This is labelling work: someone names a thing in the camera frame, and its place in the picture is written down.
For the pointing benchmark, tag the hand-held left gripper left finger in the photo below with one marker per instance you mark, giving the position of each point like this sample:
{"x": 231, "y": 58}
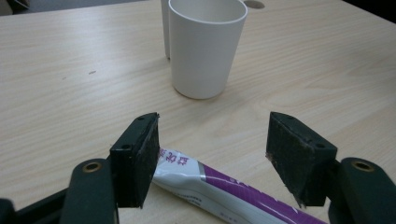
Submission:
{"x": 137, "y": 161}

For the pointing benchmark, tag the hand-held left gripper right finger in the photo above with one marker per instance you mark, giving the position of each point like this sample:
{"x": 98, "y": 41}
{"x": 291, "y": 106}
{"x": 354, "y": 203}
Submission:
{"x": 299, "y": 158}

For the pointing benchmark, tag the white and purple toothpaste tube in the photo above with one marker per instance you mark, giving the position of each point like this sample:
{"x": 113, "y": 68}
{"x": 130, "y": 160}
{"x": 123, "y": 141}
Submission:
{"x": 230, "y": 193}

